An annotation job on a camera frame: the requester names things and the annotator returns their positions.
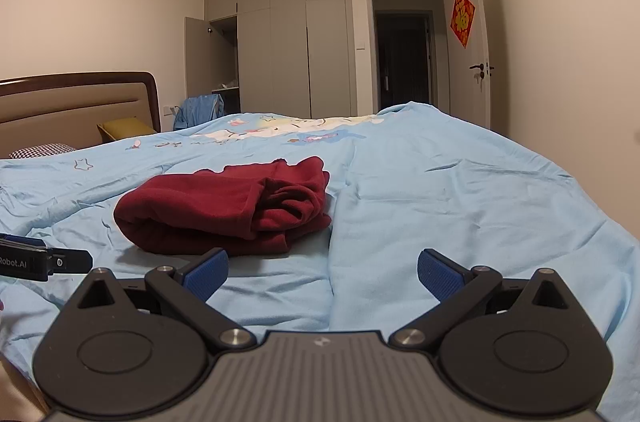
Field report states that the brown padded headboard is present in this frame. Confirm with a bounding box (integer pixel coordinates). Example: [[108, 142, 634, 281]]
[[0, 71, 162, 158]]

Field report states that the mustard yellow pillow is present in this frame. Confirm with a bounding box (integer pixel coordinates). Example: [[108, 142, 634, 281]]
[[96, 118, 156, 143]]

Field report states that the dark red long-sleeve shirt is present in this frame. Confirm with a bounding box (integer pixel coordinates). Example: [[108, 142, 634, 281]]
[[114, 157, 331, 257]]

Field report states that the black door handle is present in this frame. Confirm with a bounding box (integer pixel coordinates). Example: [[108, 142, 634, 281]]
[[469, 63, 495, 80]]

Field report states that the checkered pillow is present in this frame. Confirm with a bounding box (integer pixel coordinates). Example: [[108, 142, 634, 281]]
[[8, 143, 75, 159]]

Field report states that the blue garment on chair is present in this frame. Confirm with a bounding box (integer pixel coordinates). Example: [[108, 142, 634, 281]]
[[174, 93, 224, 131]]

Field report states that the grey built-in wardrobe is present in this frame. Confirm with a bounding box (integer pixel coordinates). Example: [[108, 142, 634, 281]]
[[184, 0, 357, 118]]

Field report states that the red fu door decoration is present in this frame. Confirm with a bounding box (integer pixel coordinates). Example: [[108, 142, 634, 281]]
[[449, 0, 475, 49]]

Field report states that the white bedroom door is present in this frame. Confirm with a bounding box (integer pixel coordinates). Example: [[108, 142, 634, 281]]
[[444, 0, 491, 129]]

